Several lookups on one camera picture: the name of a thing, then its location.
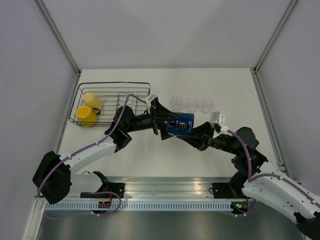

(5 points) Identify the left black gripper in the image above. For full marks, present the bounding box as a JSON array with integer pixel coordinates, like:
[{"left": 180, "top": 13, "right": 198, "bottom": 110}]
[{"left": 125, "top": 98, "right": 181, "bottom": 140}]

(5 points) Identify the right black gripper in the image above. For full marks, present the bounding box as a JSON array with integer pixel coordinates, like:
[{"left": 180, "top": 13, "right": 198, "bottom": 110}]
[{"left": 177, "top": 120, "right": 240, "bottom": 155}]

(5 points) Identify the blue mug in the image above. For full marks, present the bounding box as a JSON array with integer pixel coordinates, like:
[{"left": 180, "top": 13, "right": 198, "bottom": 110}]
[{"left": 166, "top": 112, "right": 195, "bottom": 136}]

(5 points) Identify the clear glass cup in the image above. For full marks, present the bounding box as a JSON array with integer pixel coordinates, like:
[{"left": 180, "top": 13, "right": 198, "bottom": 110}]
[
  {"left": 185, "top": 98, "right": 199, "bottom": 114},
  {"left": 200, "top": 99, "right": 214, "bottom": 115},
  {"left": 170, "top": 97, "right": 183, "bottom": 113}
]

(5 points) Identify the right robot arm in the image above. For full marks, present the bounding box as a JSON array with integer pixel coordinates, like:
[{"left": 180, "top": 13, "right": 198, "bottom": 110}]
[{"left": 178, "top": 122, "right": 320, "bottom": 240}]

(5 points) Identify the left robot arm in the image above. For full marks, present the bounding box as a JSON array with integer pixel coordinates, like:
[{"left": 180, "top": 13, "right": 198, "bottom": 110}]
[{"left": 32, "top": 95, "right": 179, "bottom": 204}]

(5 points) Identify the pale yellow mug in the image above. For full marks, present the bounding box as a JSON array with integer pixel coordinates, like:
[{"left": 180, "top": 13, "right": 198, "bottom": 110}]
[{"left": 83, "top": 92, "right": 105, "bottom": 109}]

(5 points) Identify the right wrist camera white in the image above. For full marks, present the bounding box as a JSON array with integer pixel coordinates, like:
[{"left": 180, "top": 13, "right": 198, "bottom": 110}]
[{"left": 209, "top": 111, "right": 229, "bottom": 138}]

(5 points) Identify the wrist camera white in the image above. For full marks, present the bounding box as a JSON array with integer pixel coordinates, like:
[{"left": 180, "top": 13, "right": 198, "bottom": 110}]
[
  {"left": 145, "top": 94, "right": 158, "bottom": 109},
  {"left": 209, "top": 111, "right": 229, "bottom": 138}
]

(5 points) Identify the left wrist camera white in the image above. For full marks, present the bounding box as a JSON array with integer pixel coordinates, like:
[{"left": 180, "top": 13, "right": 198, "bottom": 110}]
[{"left": 145, "top": 94, "right": 158, "bottom": 109}]

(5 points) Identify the black wire dish rack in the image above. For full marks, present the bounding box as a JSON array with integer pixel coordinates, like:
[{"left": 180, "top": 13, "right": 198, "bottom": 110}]
[{"left": 68, "top": 81, "right": 151, "bottom": 127}]

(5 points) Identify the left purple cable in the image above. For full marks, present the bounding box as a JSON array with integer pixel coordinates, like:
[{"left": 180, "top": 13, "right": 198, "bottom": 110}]
[{"left": 36, "top": 93, "right": 151, "bottom": 221}]

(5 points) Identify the purple cable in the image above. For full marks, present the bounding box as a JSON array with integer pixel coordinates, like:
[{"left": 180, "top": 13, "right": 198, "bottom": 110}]
[
  {"left": 36, "top": 93, "right": 151, "bottom": 221},
  {"left": 226, "top": 129, "right": 320, "bottom": 207}
]

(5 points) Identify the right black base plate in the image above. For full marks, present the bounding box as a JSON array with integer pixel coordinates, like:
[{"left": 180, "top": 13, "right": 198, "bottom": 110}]
[{"left": 210, "top": 182, "right": 241, "bottom": 199}]

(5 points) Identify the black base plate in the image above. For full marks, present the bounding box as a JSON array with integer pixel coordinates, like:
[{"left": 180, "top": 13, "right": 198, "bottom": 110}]
[
  {"left": 80, "top": 182, "right": 126, "bottom": 199},
  {"left": 210, "top": 182, "right": 241, "bottom": 199}
]

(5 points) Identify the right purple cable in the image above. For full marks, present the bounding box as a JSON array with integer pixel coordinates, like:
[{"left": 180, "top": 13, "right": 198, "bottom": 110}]
[{"left": 226, "top": 129, "right": 320, "bottom": 207}]

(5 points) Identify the aluminium front rail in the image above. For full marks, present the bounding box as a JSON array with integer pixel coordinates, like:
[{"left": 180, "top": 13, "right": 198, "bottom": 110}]
[{"left": 34, "top": 176, "right": 308, "bottom": 201}]

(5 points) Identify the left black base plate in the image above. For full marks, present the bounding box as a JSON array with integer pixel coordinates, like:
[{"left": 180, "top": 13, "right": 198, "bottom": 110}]
[{"left": 80, "top": 182, "right": 126, "bottom": 199}]

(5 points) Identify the white slotted cable duct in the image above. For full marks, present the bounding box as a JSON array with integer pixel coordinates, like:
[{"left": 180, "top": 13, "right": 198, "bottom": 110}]
[{"left": 45, "top": 200, "right": 233, "bottom": 212}]

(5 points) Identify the right aluminium frame post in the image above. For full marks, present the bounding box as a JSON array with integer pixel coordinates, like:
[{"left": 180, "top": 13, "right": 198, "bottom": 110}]
[{"left": 252, "top": 0, "right": 300, "bottom": 75}]

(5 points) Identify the aluminium frame post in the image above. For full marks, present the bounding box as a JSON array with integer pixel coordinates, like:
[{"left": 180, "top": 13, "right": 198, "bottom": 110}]
[
  {"left": 34, "top": 0, "right": 81, "bottom": 76},
  {"left": 252, "top": 0, "right": 300, "bottom": 75}
]

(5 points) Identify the left aluminium frame post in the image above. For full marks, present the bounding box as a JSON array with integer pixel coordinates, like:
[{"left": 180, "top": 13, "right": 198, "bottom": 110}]
[{"left": 34, "top": 0, "right": 81, "bottom": 76}]

